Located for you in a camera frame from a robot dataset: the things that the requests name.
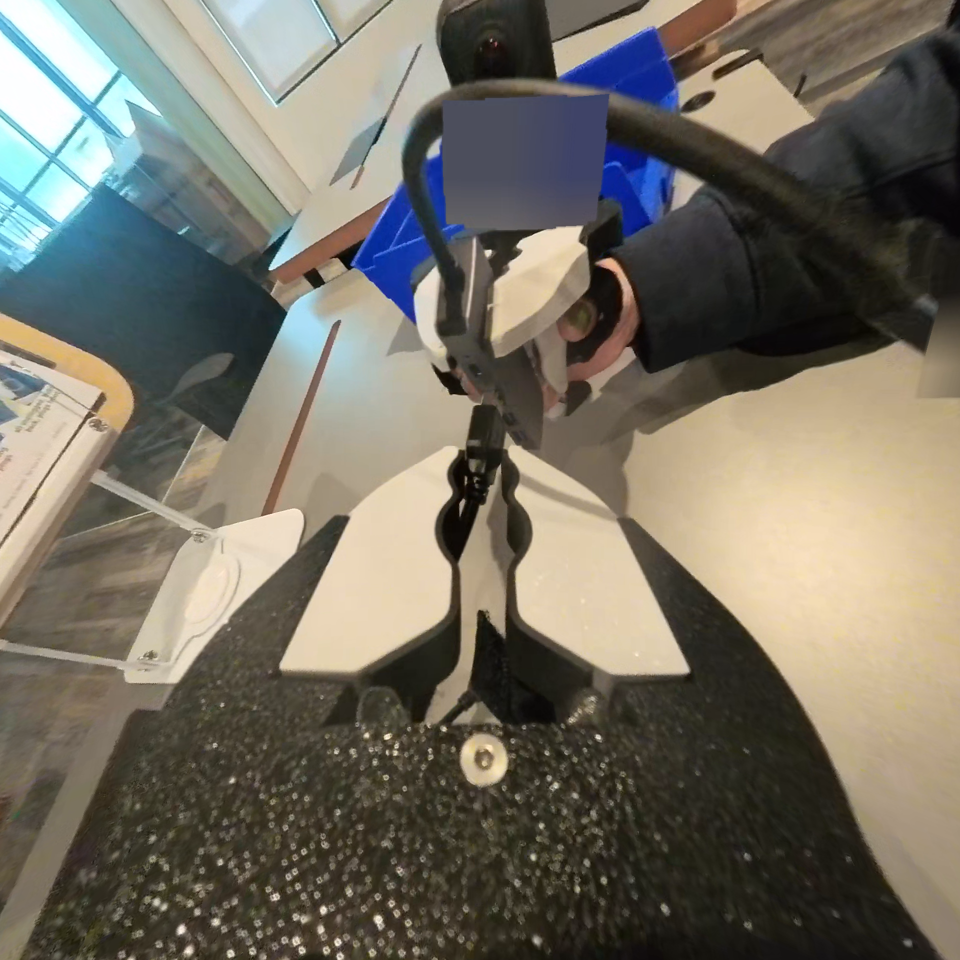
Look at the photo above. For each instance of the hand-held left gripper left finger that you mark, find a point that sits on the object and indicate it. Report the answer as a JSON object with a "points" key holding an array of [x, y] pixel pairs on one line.
{"points": [[375, 585]]}

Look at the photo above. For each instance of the black partition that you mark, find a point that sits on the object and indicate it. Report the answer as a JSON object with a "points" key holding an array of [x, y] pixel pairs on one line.
{"points": [[150, 300]]}

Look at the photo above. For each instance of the blue plastic bin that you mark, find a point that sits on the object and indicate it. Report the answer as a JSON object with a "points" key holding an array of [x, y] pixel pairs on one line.
{"points": [[390, 255]]}

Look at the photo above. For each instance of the person's right forearm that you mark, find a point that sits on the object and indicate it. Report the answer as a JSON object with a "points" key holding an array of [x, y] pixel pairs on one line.
{"points": [[750, 300]]}

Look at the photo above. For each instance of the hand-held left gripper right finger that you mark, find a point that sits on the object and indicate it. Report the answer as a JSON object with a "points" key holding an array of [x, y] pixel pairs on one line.
{"points": [[592, 585]]}

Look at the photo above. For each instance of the printed instruction sheet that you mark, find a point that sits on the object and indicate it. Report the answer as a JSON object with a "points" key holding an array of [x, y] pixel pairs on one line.
{"points": [[37, 450]]}

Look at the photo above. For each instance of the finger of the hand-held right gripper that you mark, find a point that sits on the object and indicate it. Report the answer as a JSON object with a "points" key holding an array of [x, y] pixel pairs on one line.
{"points": [[426, 315], [540, 292]]}

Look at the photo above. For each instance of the person's right hand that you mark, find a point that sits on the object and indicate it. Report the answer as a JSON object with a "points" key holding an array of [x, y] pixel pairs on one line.
{"points": [[611, 360]]}

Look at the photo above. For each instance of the white document stand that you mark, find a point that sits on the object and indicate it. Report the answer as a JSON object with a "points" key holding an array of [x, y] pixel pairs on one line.
{"points": [[247, 547]]}

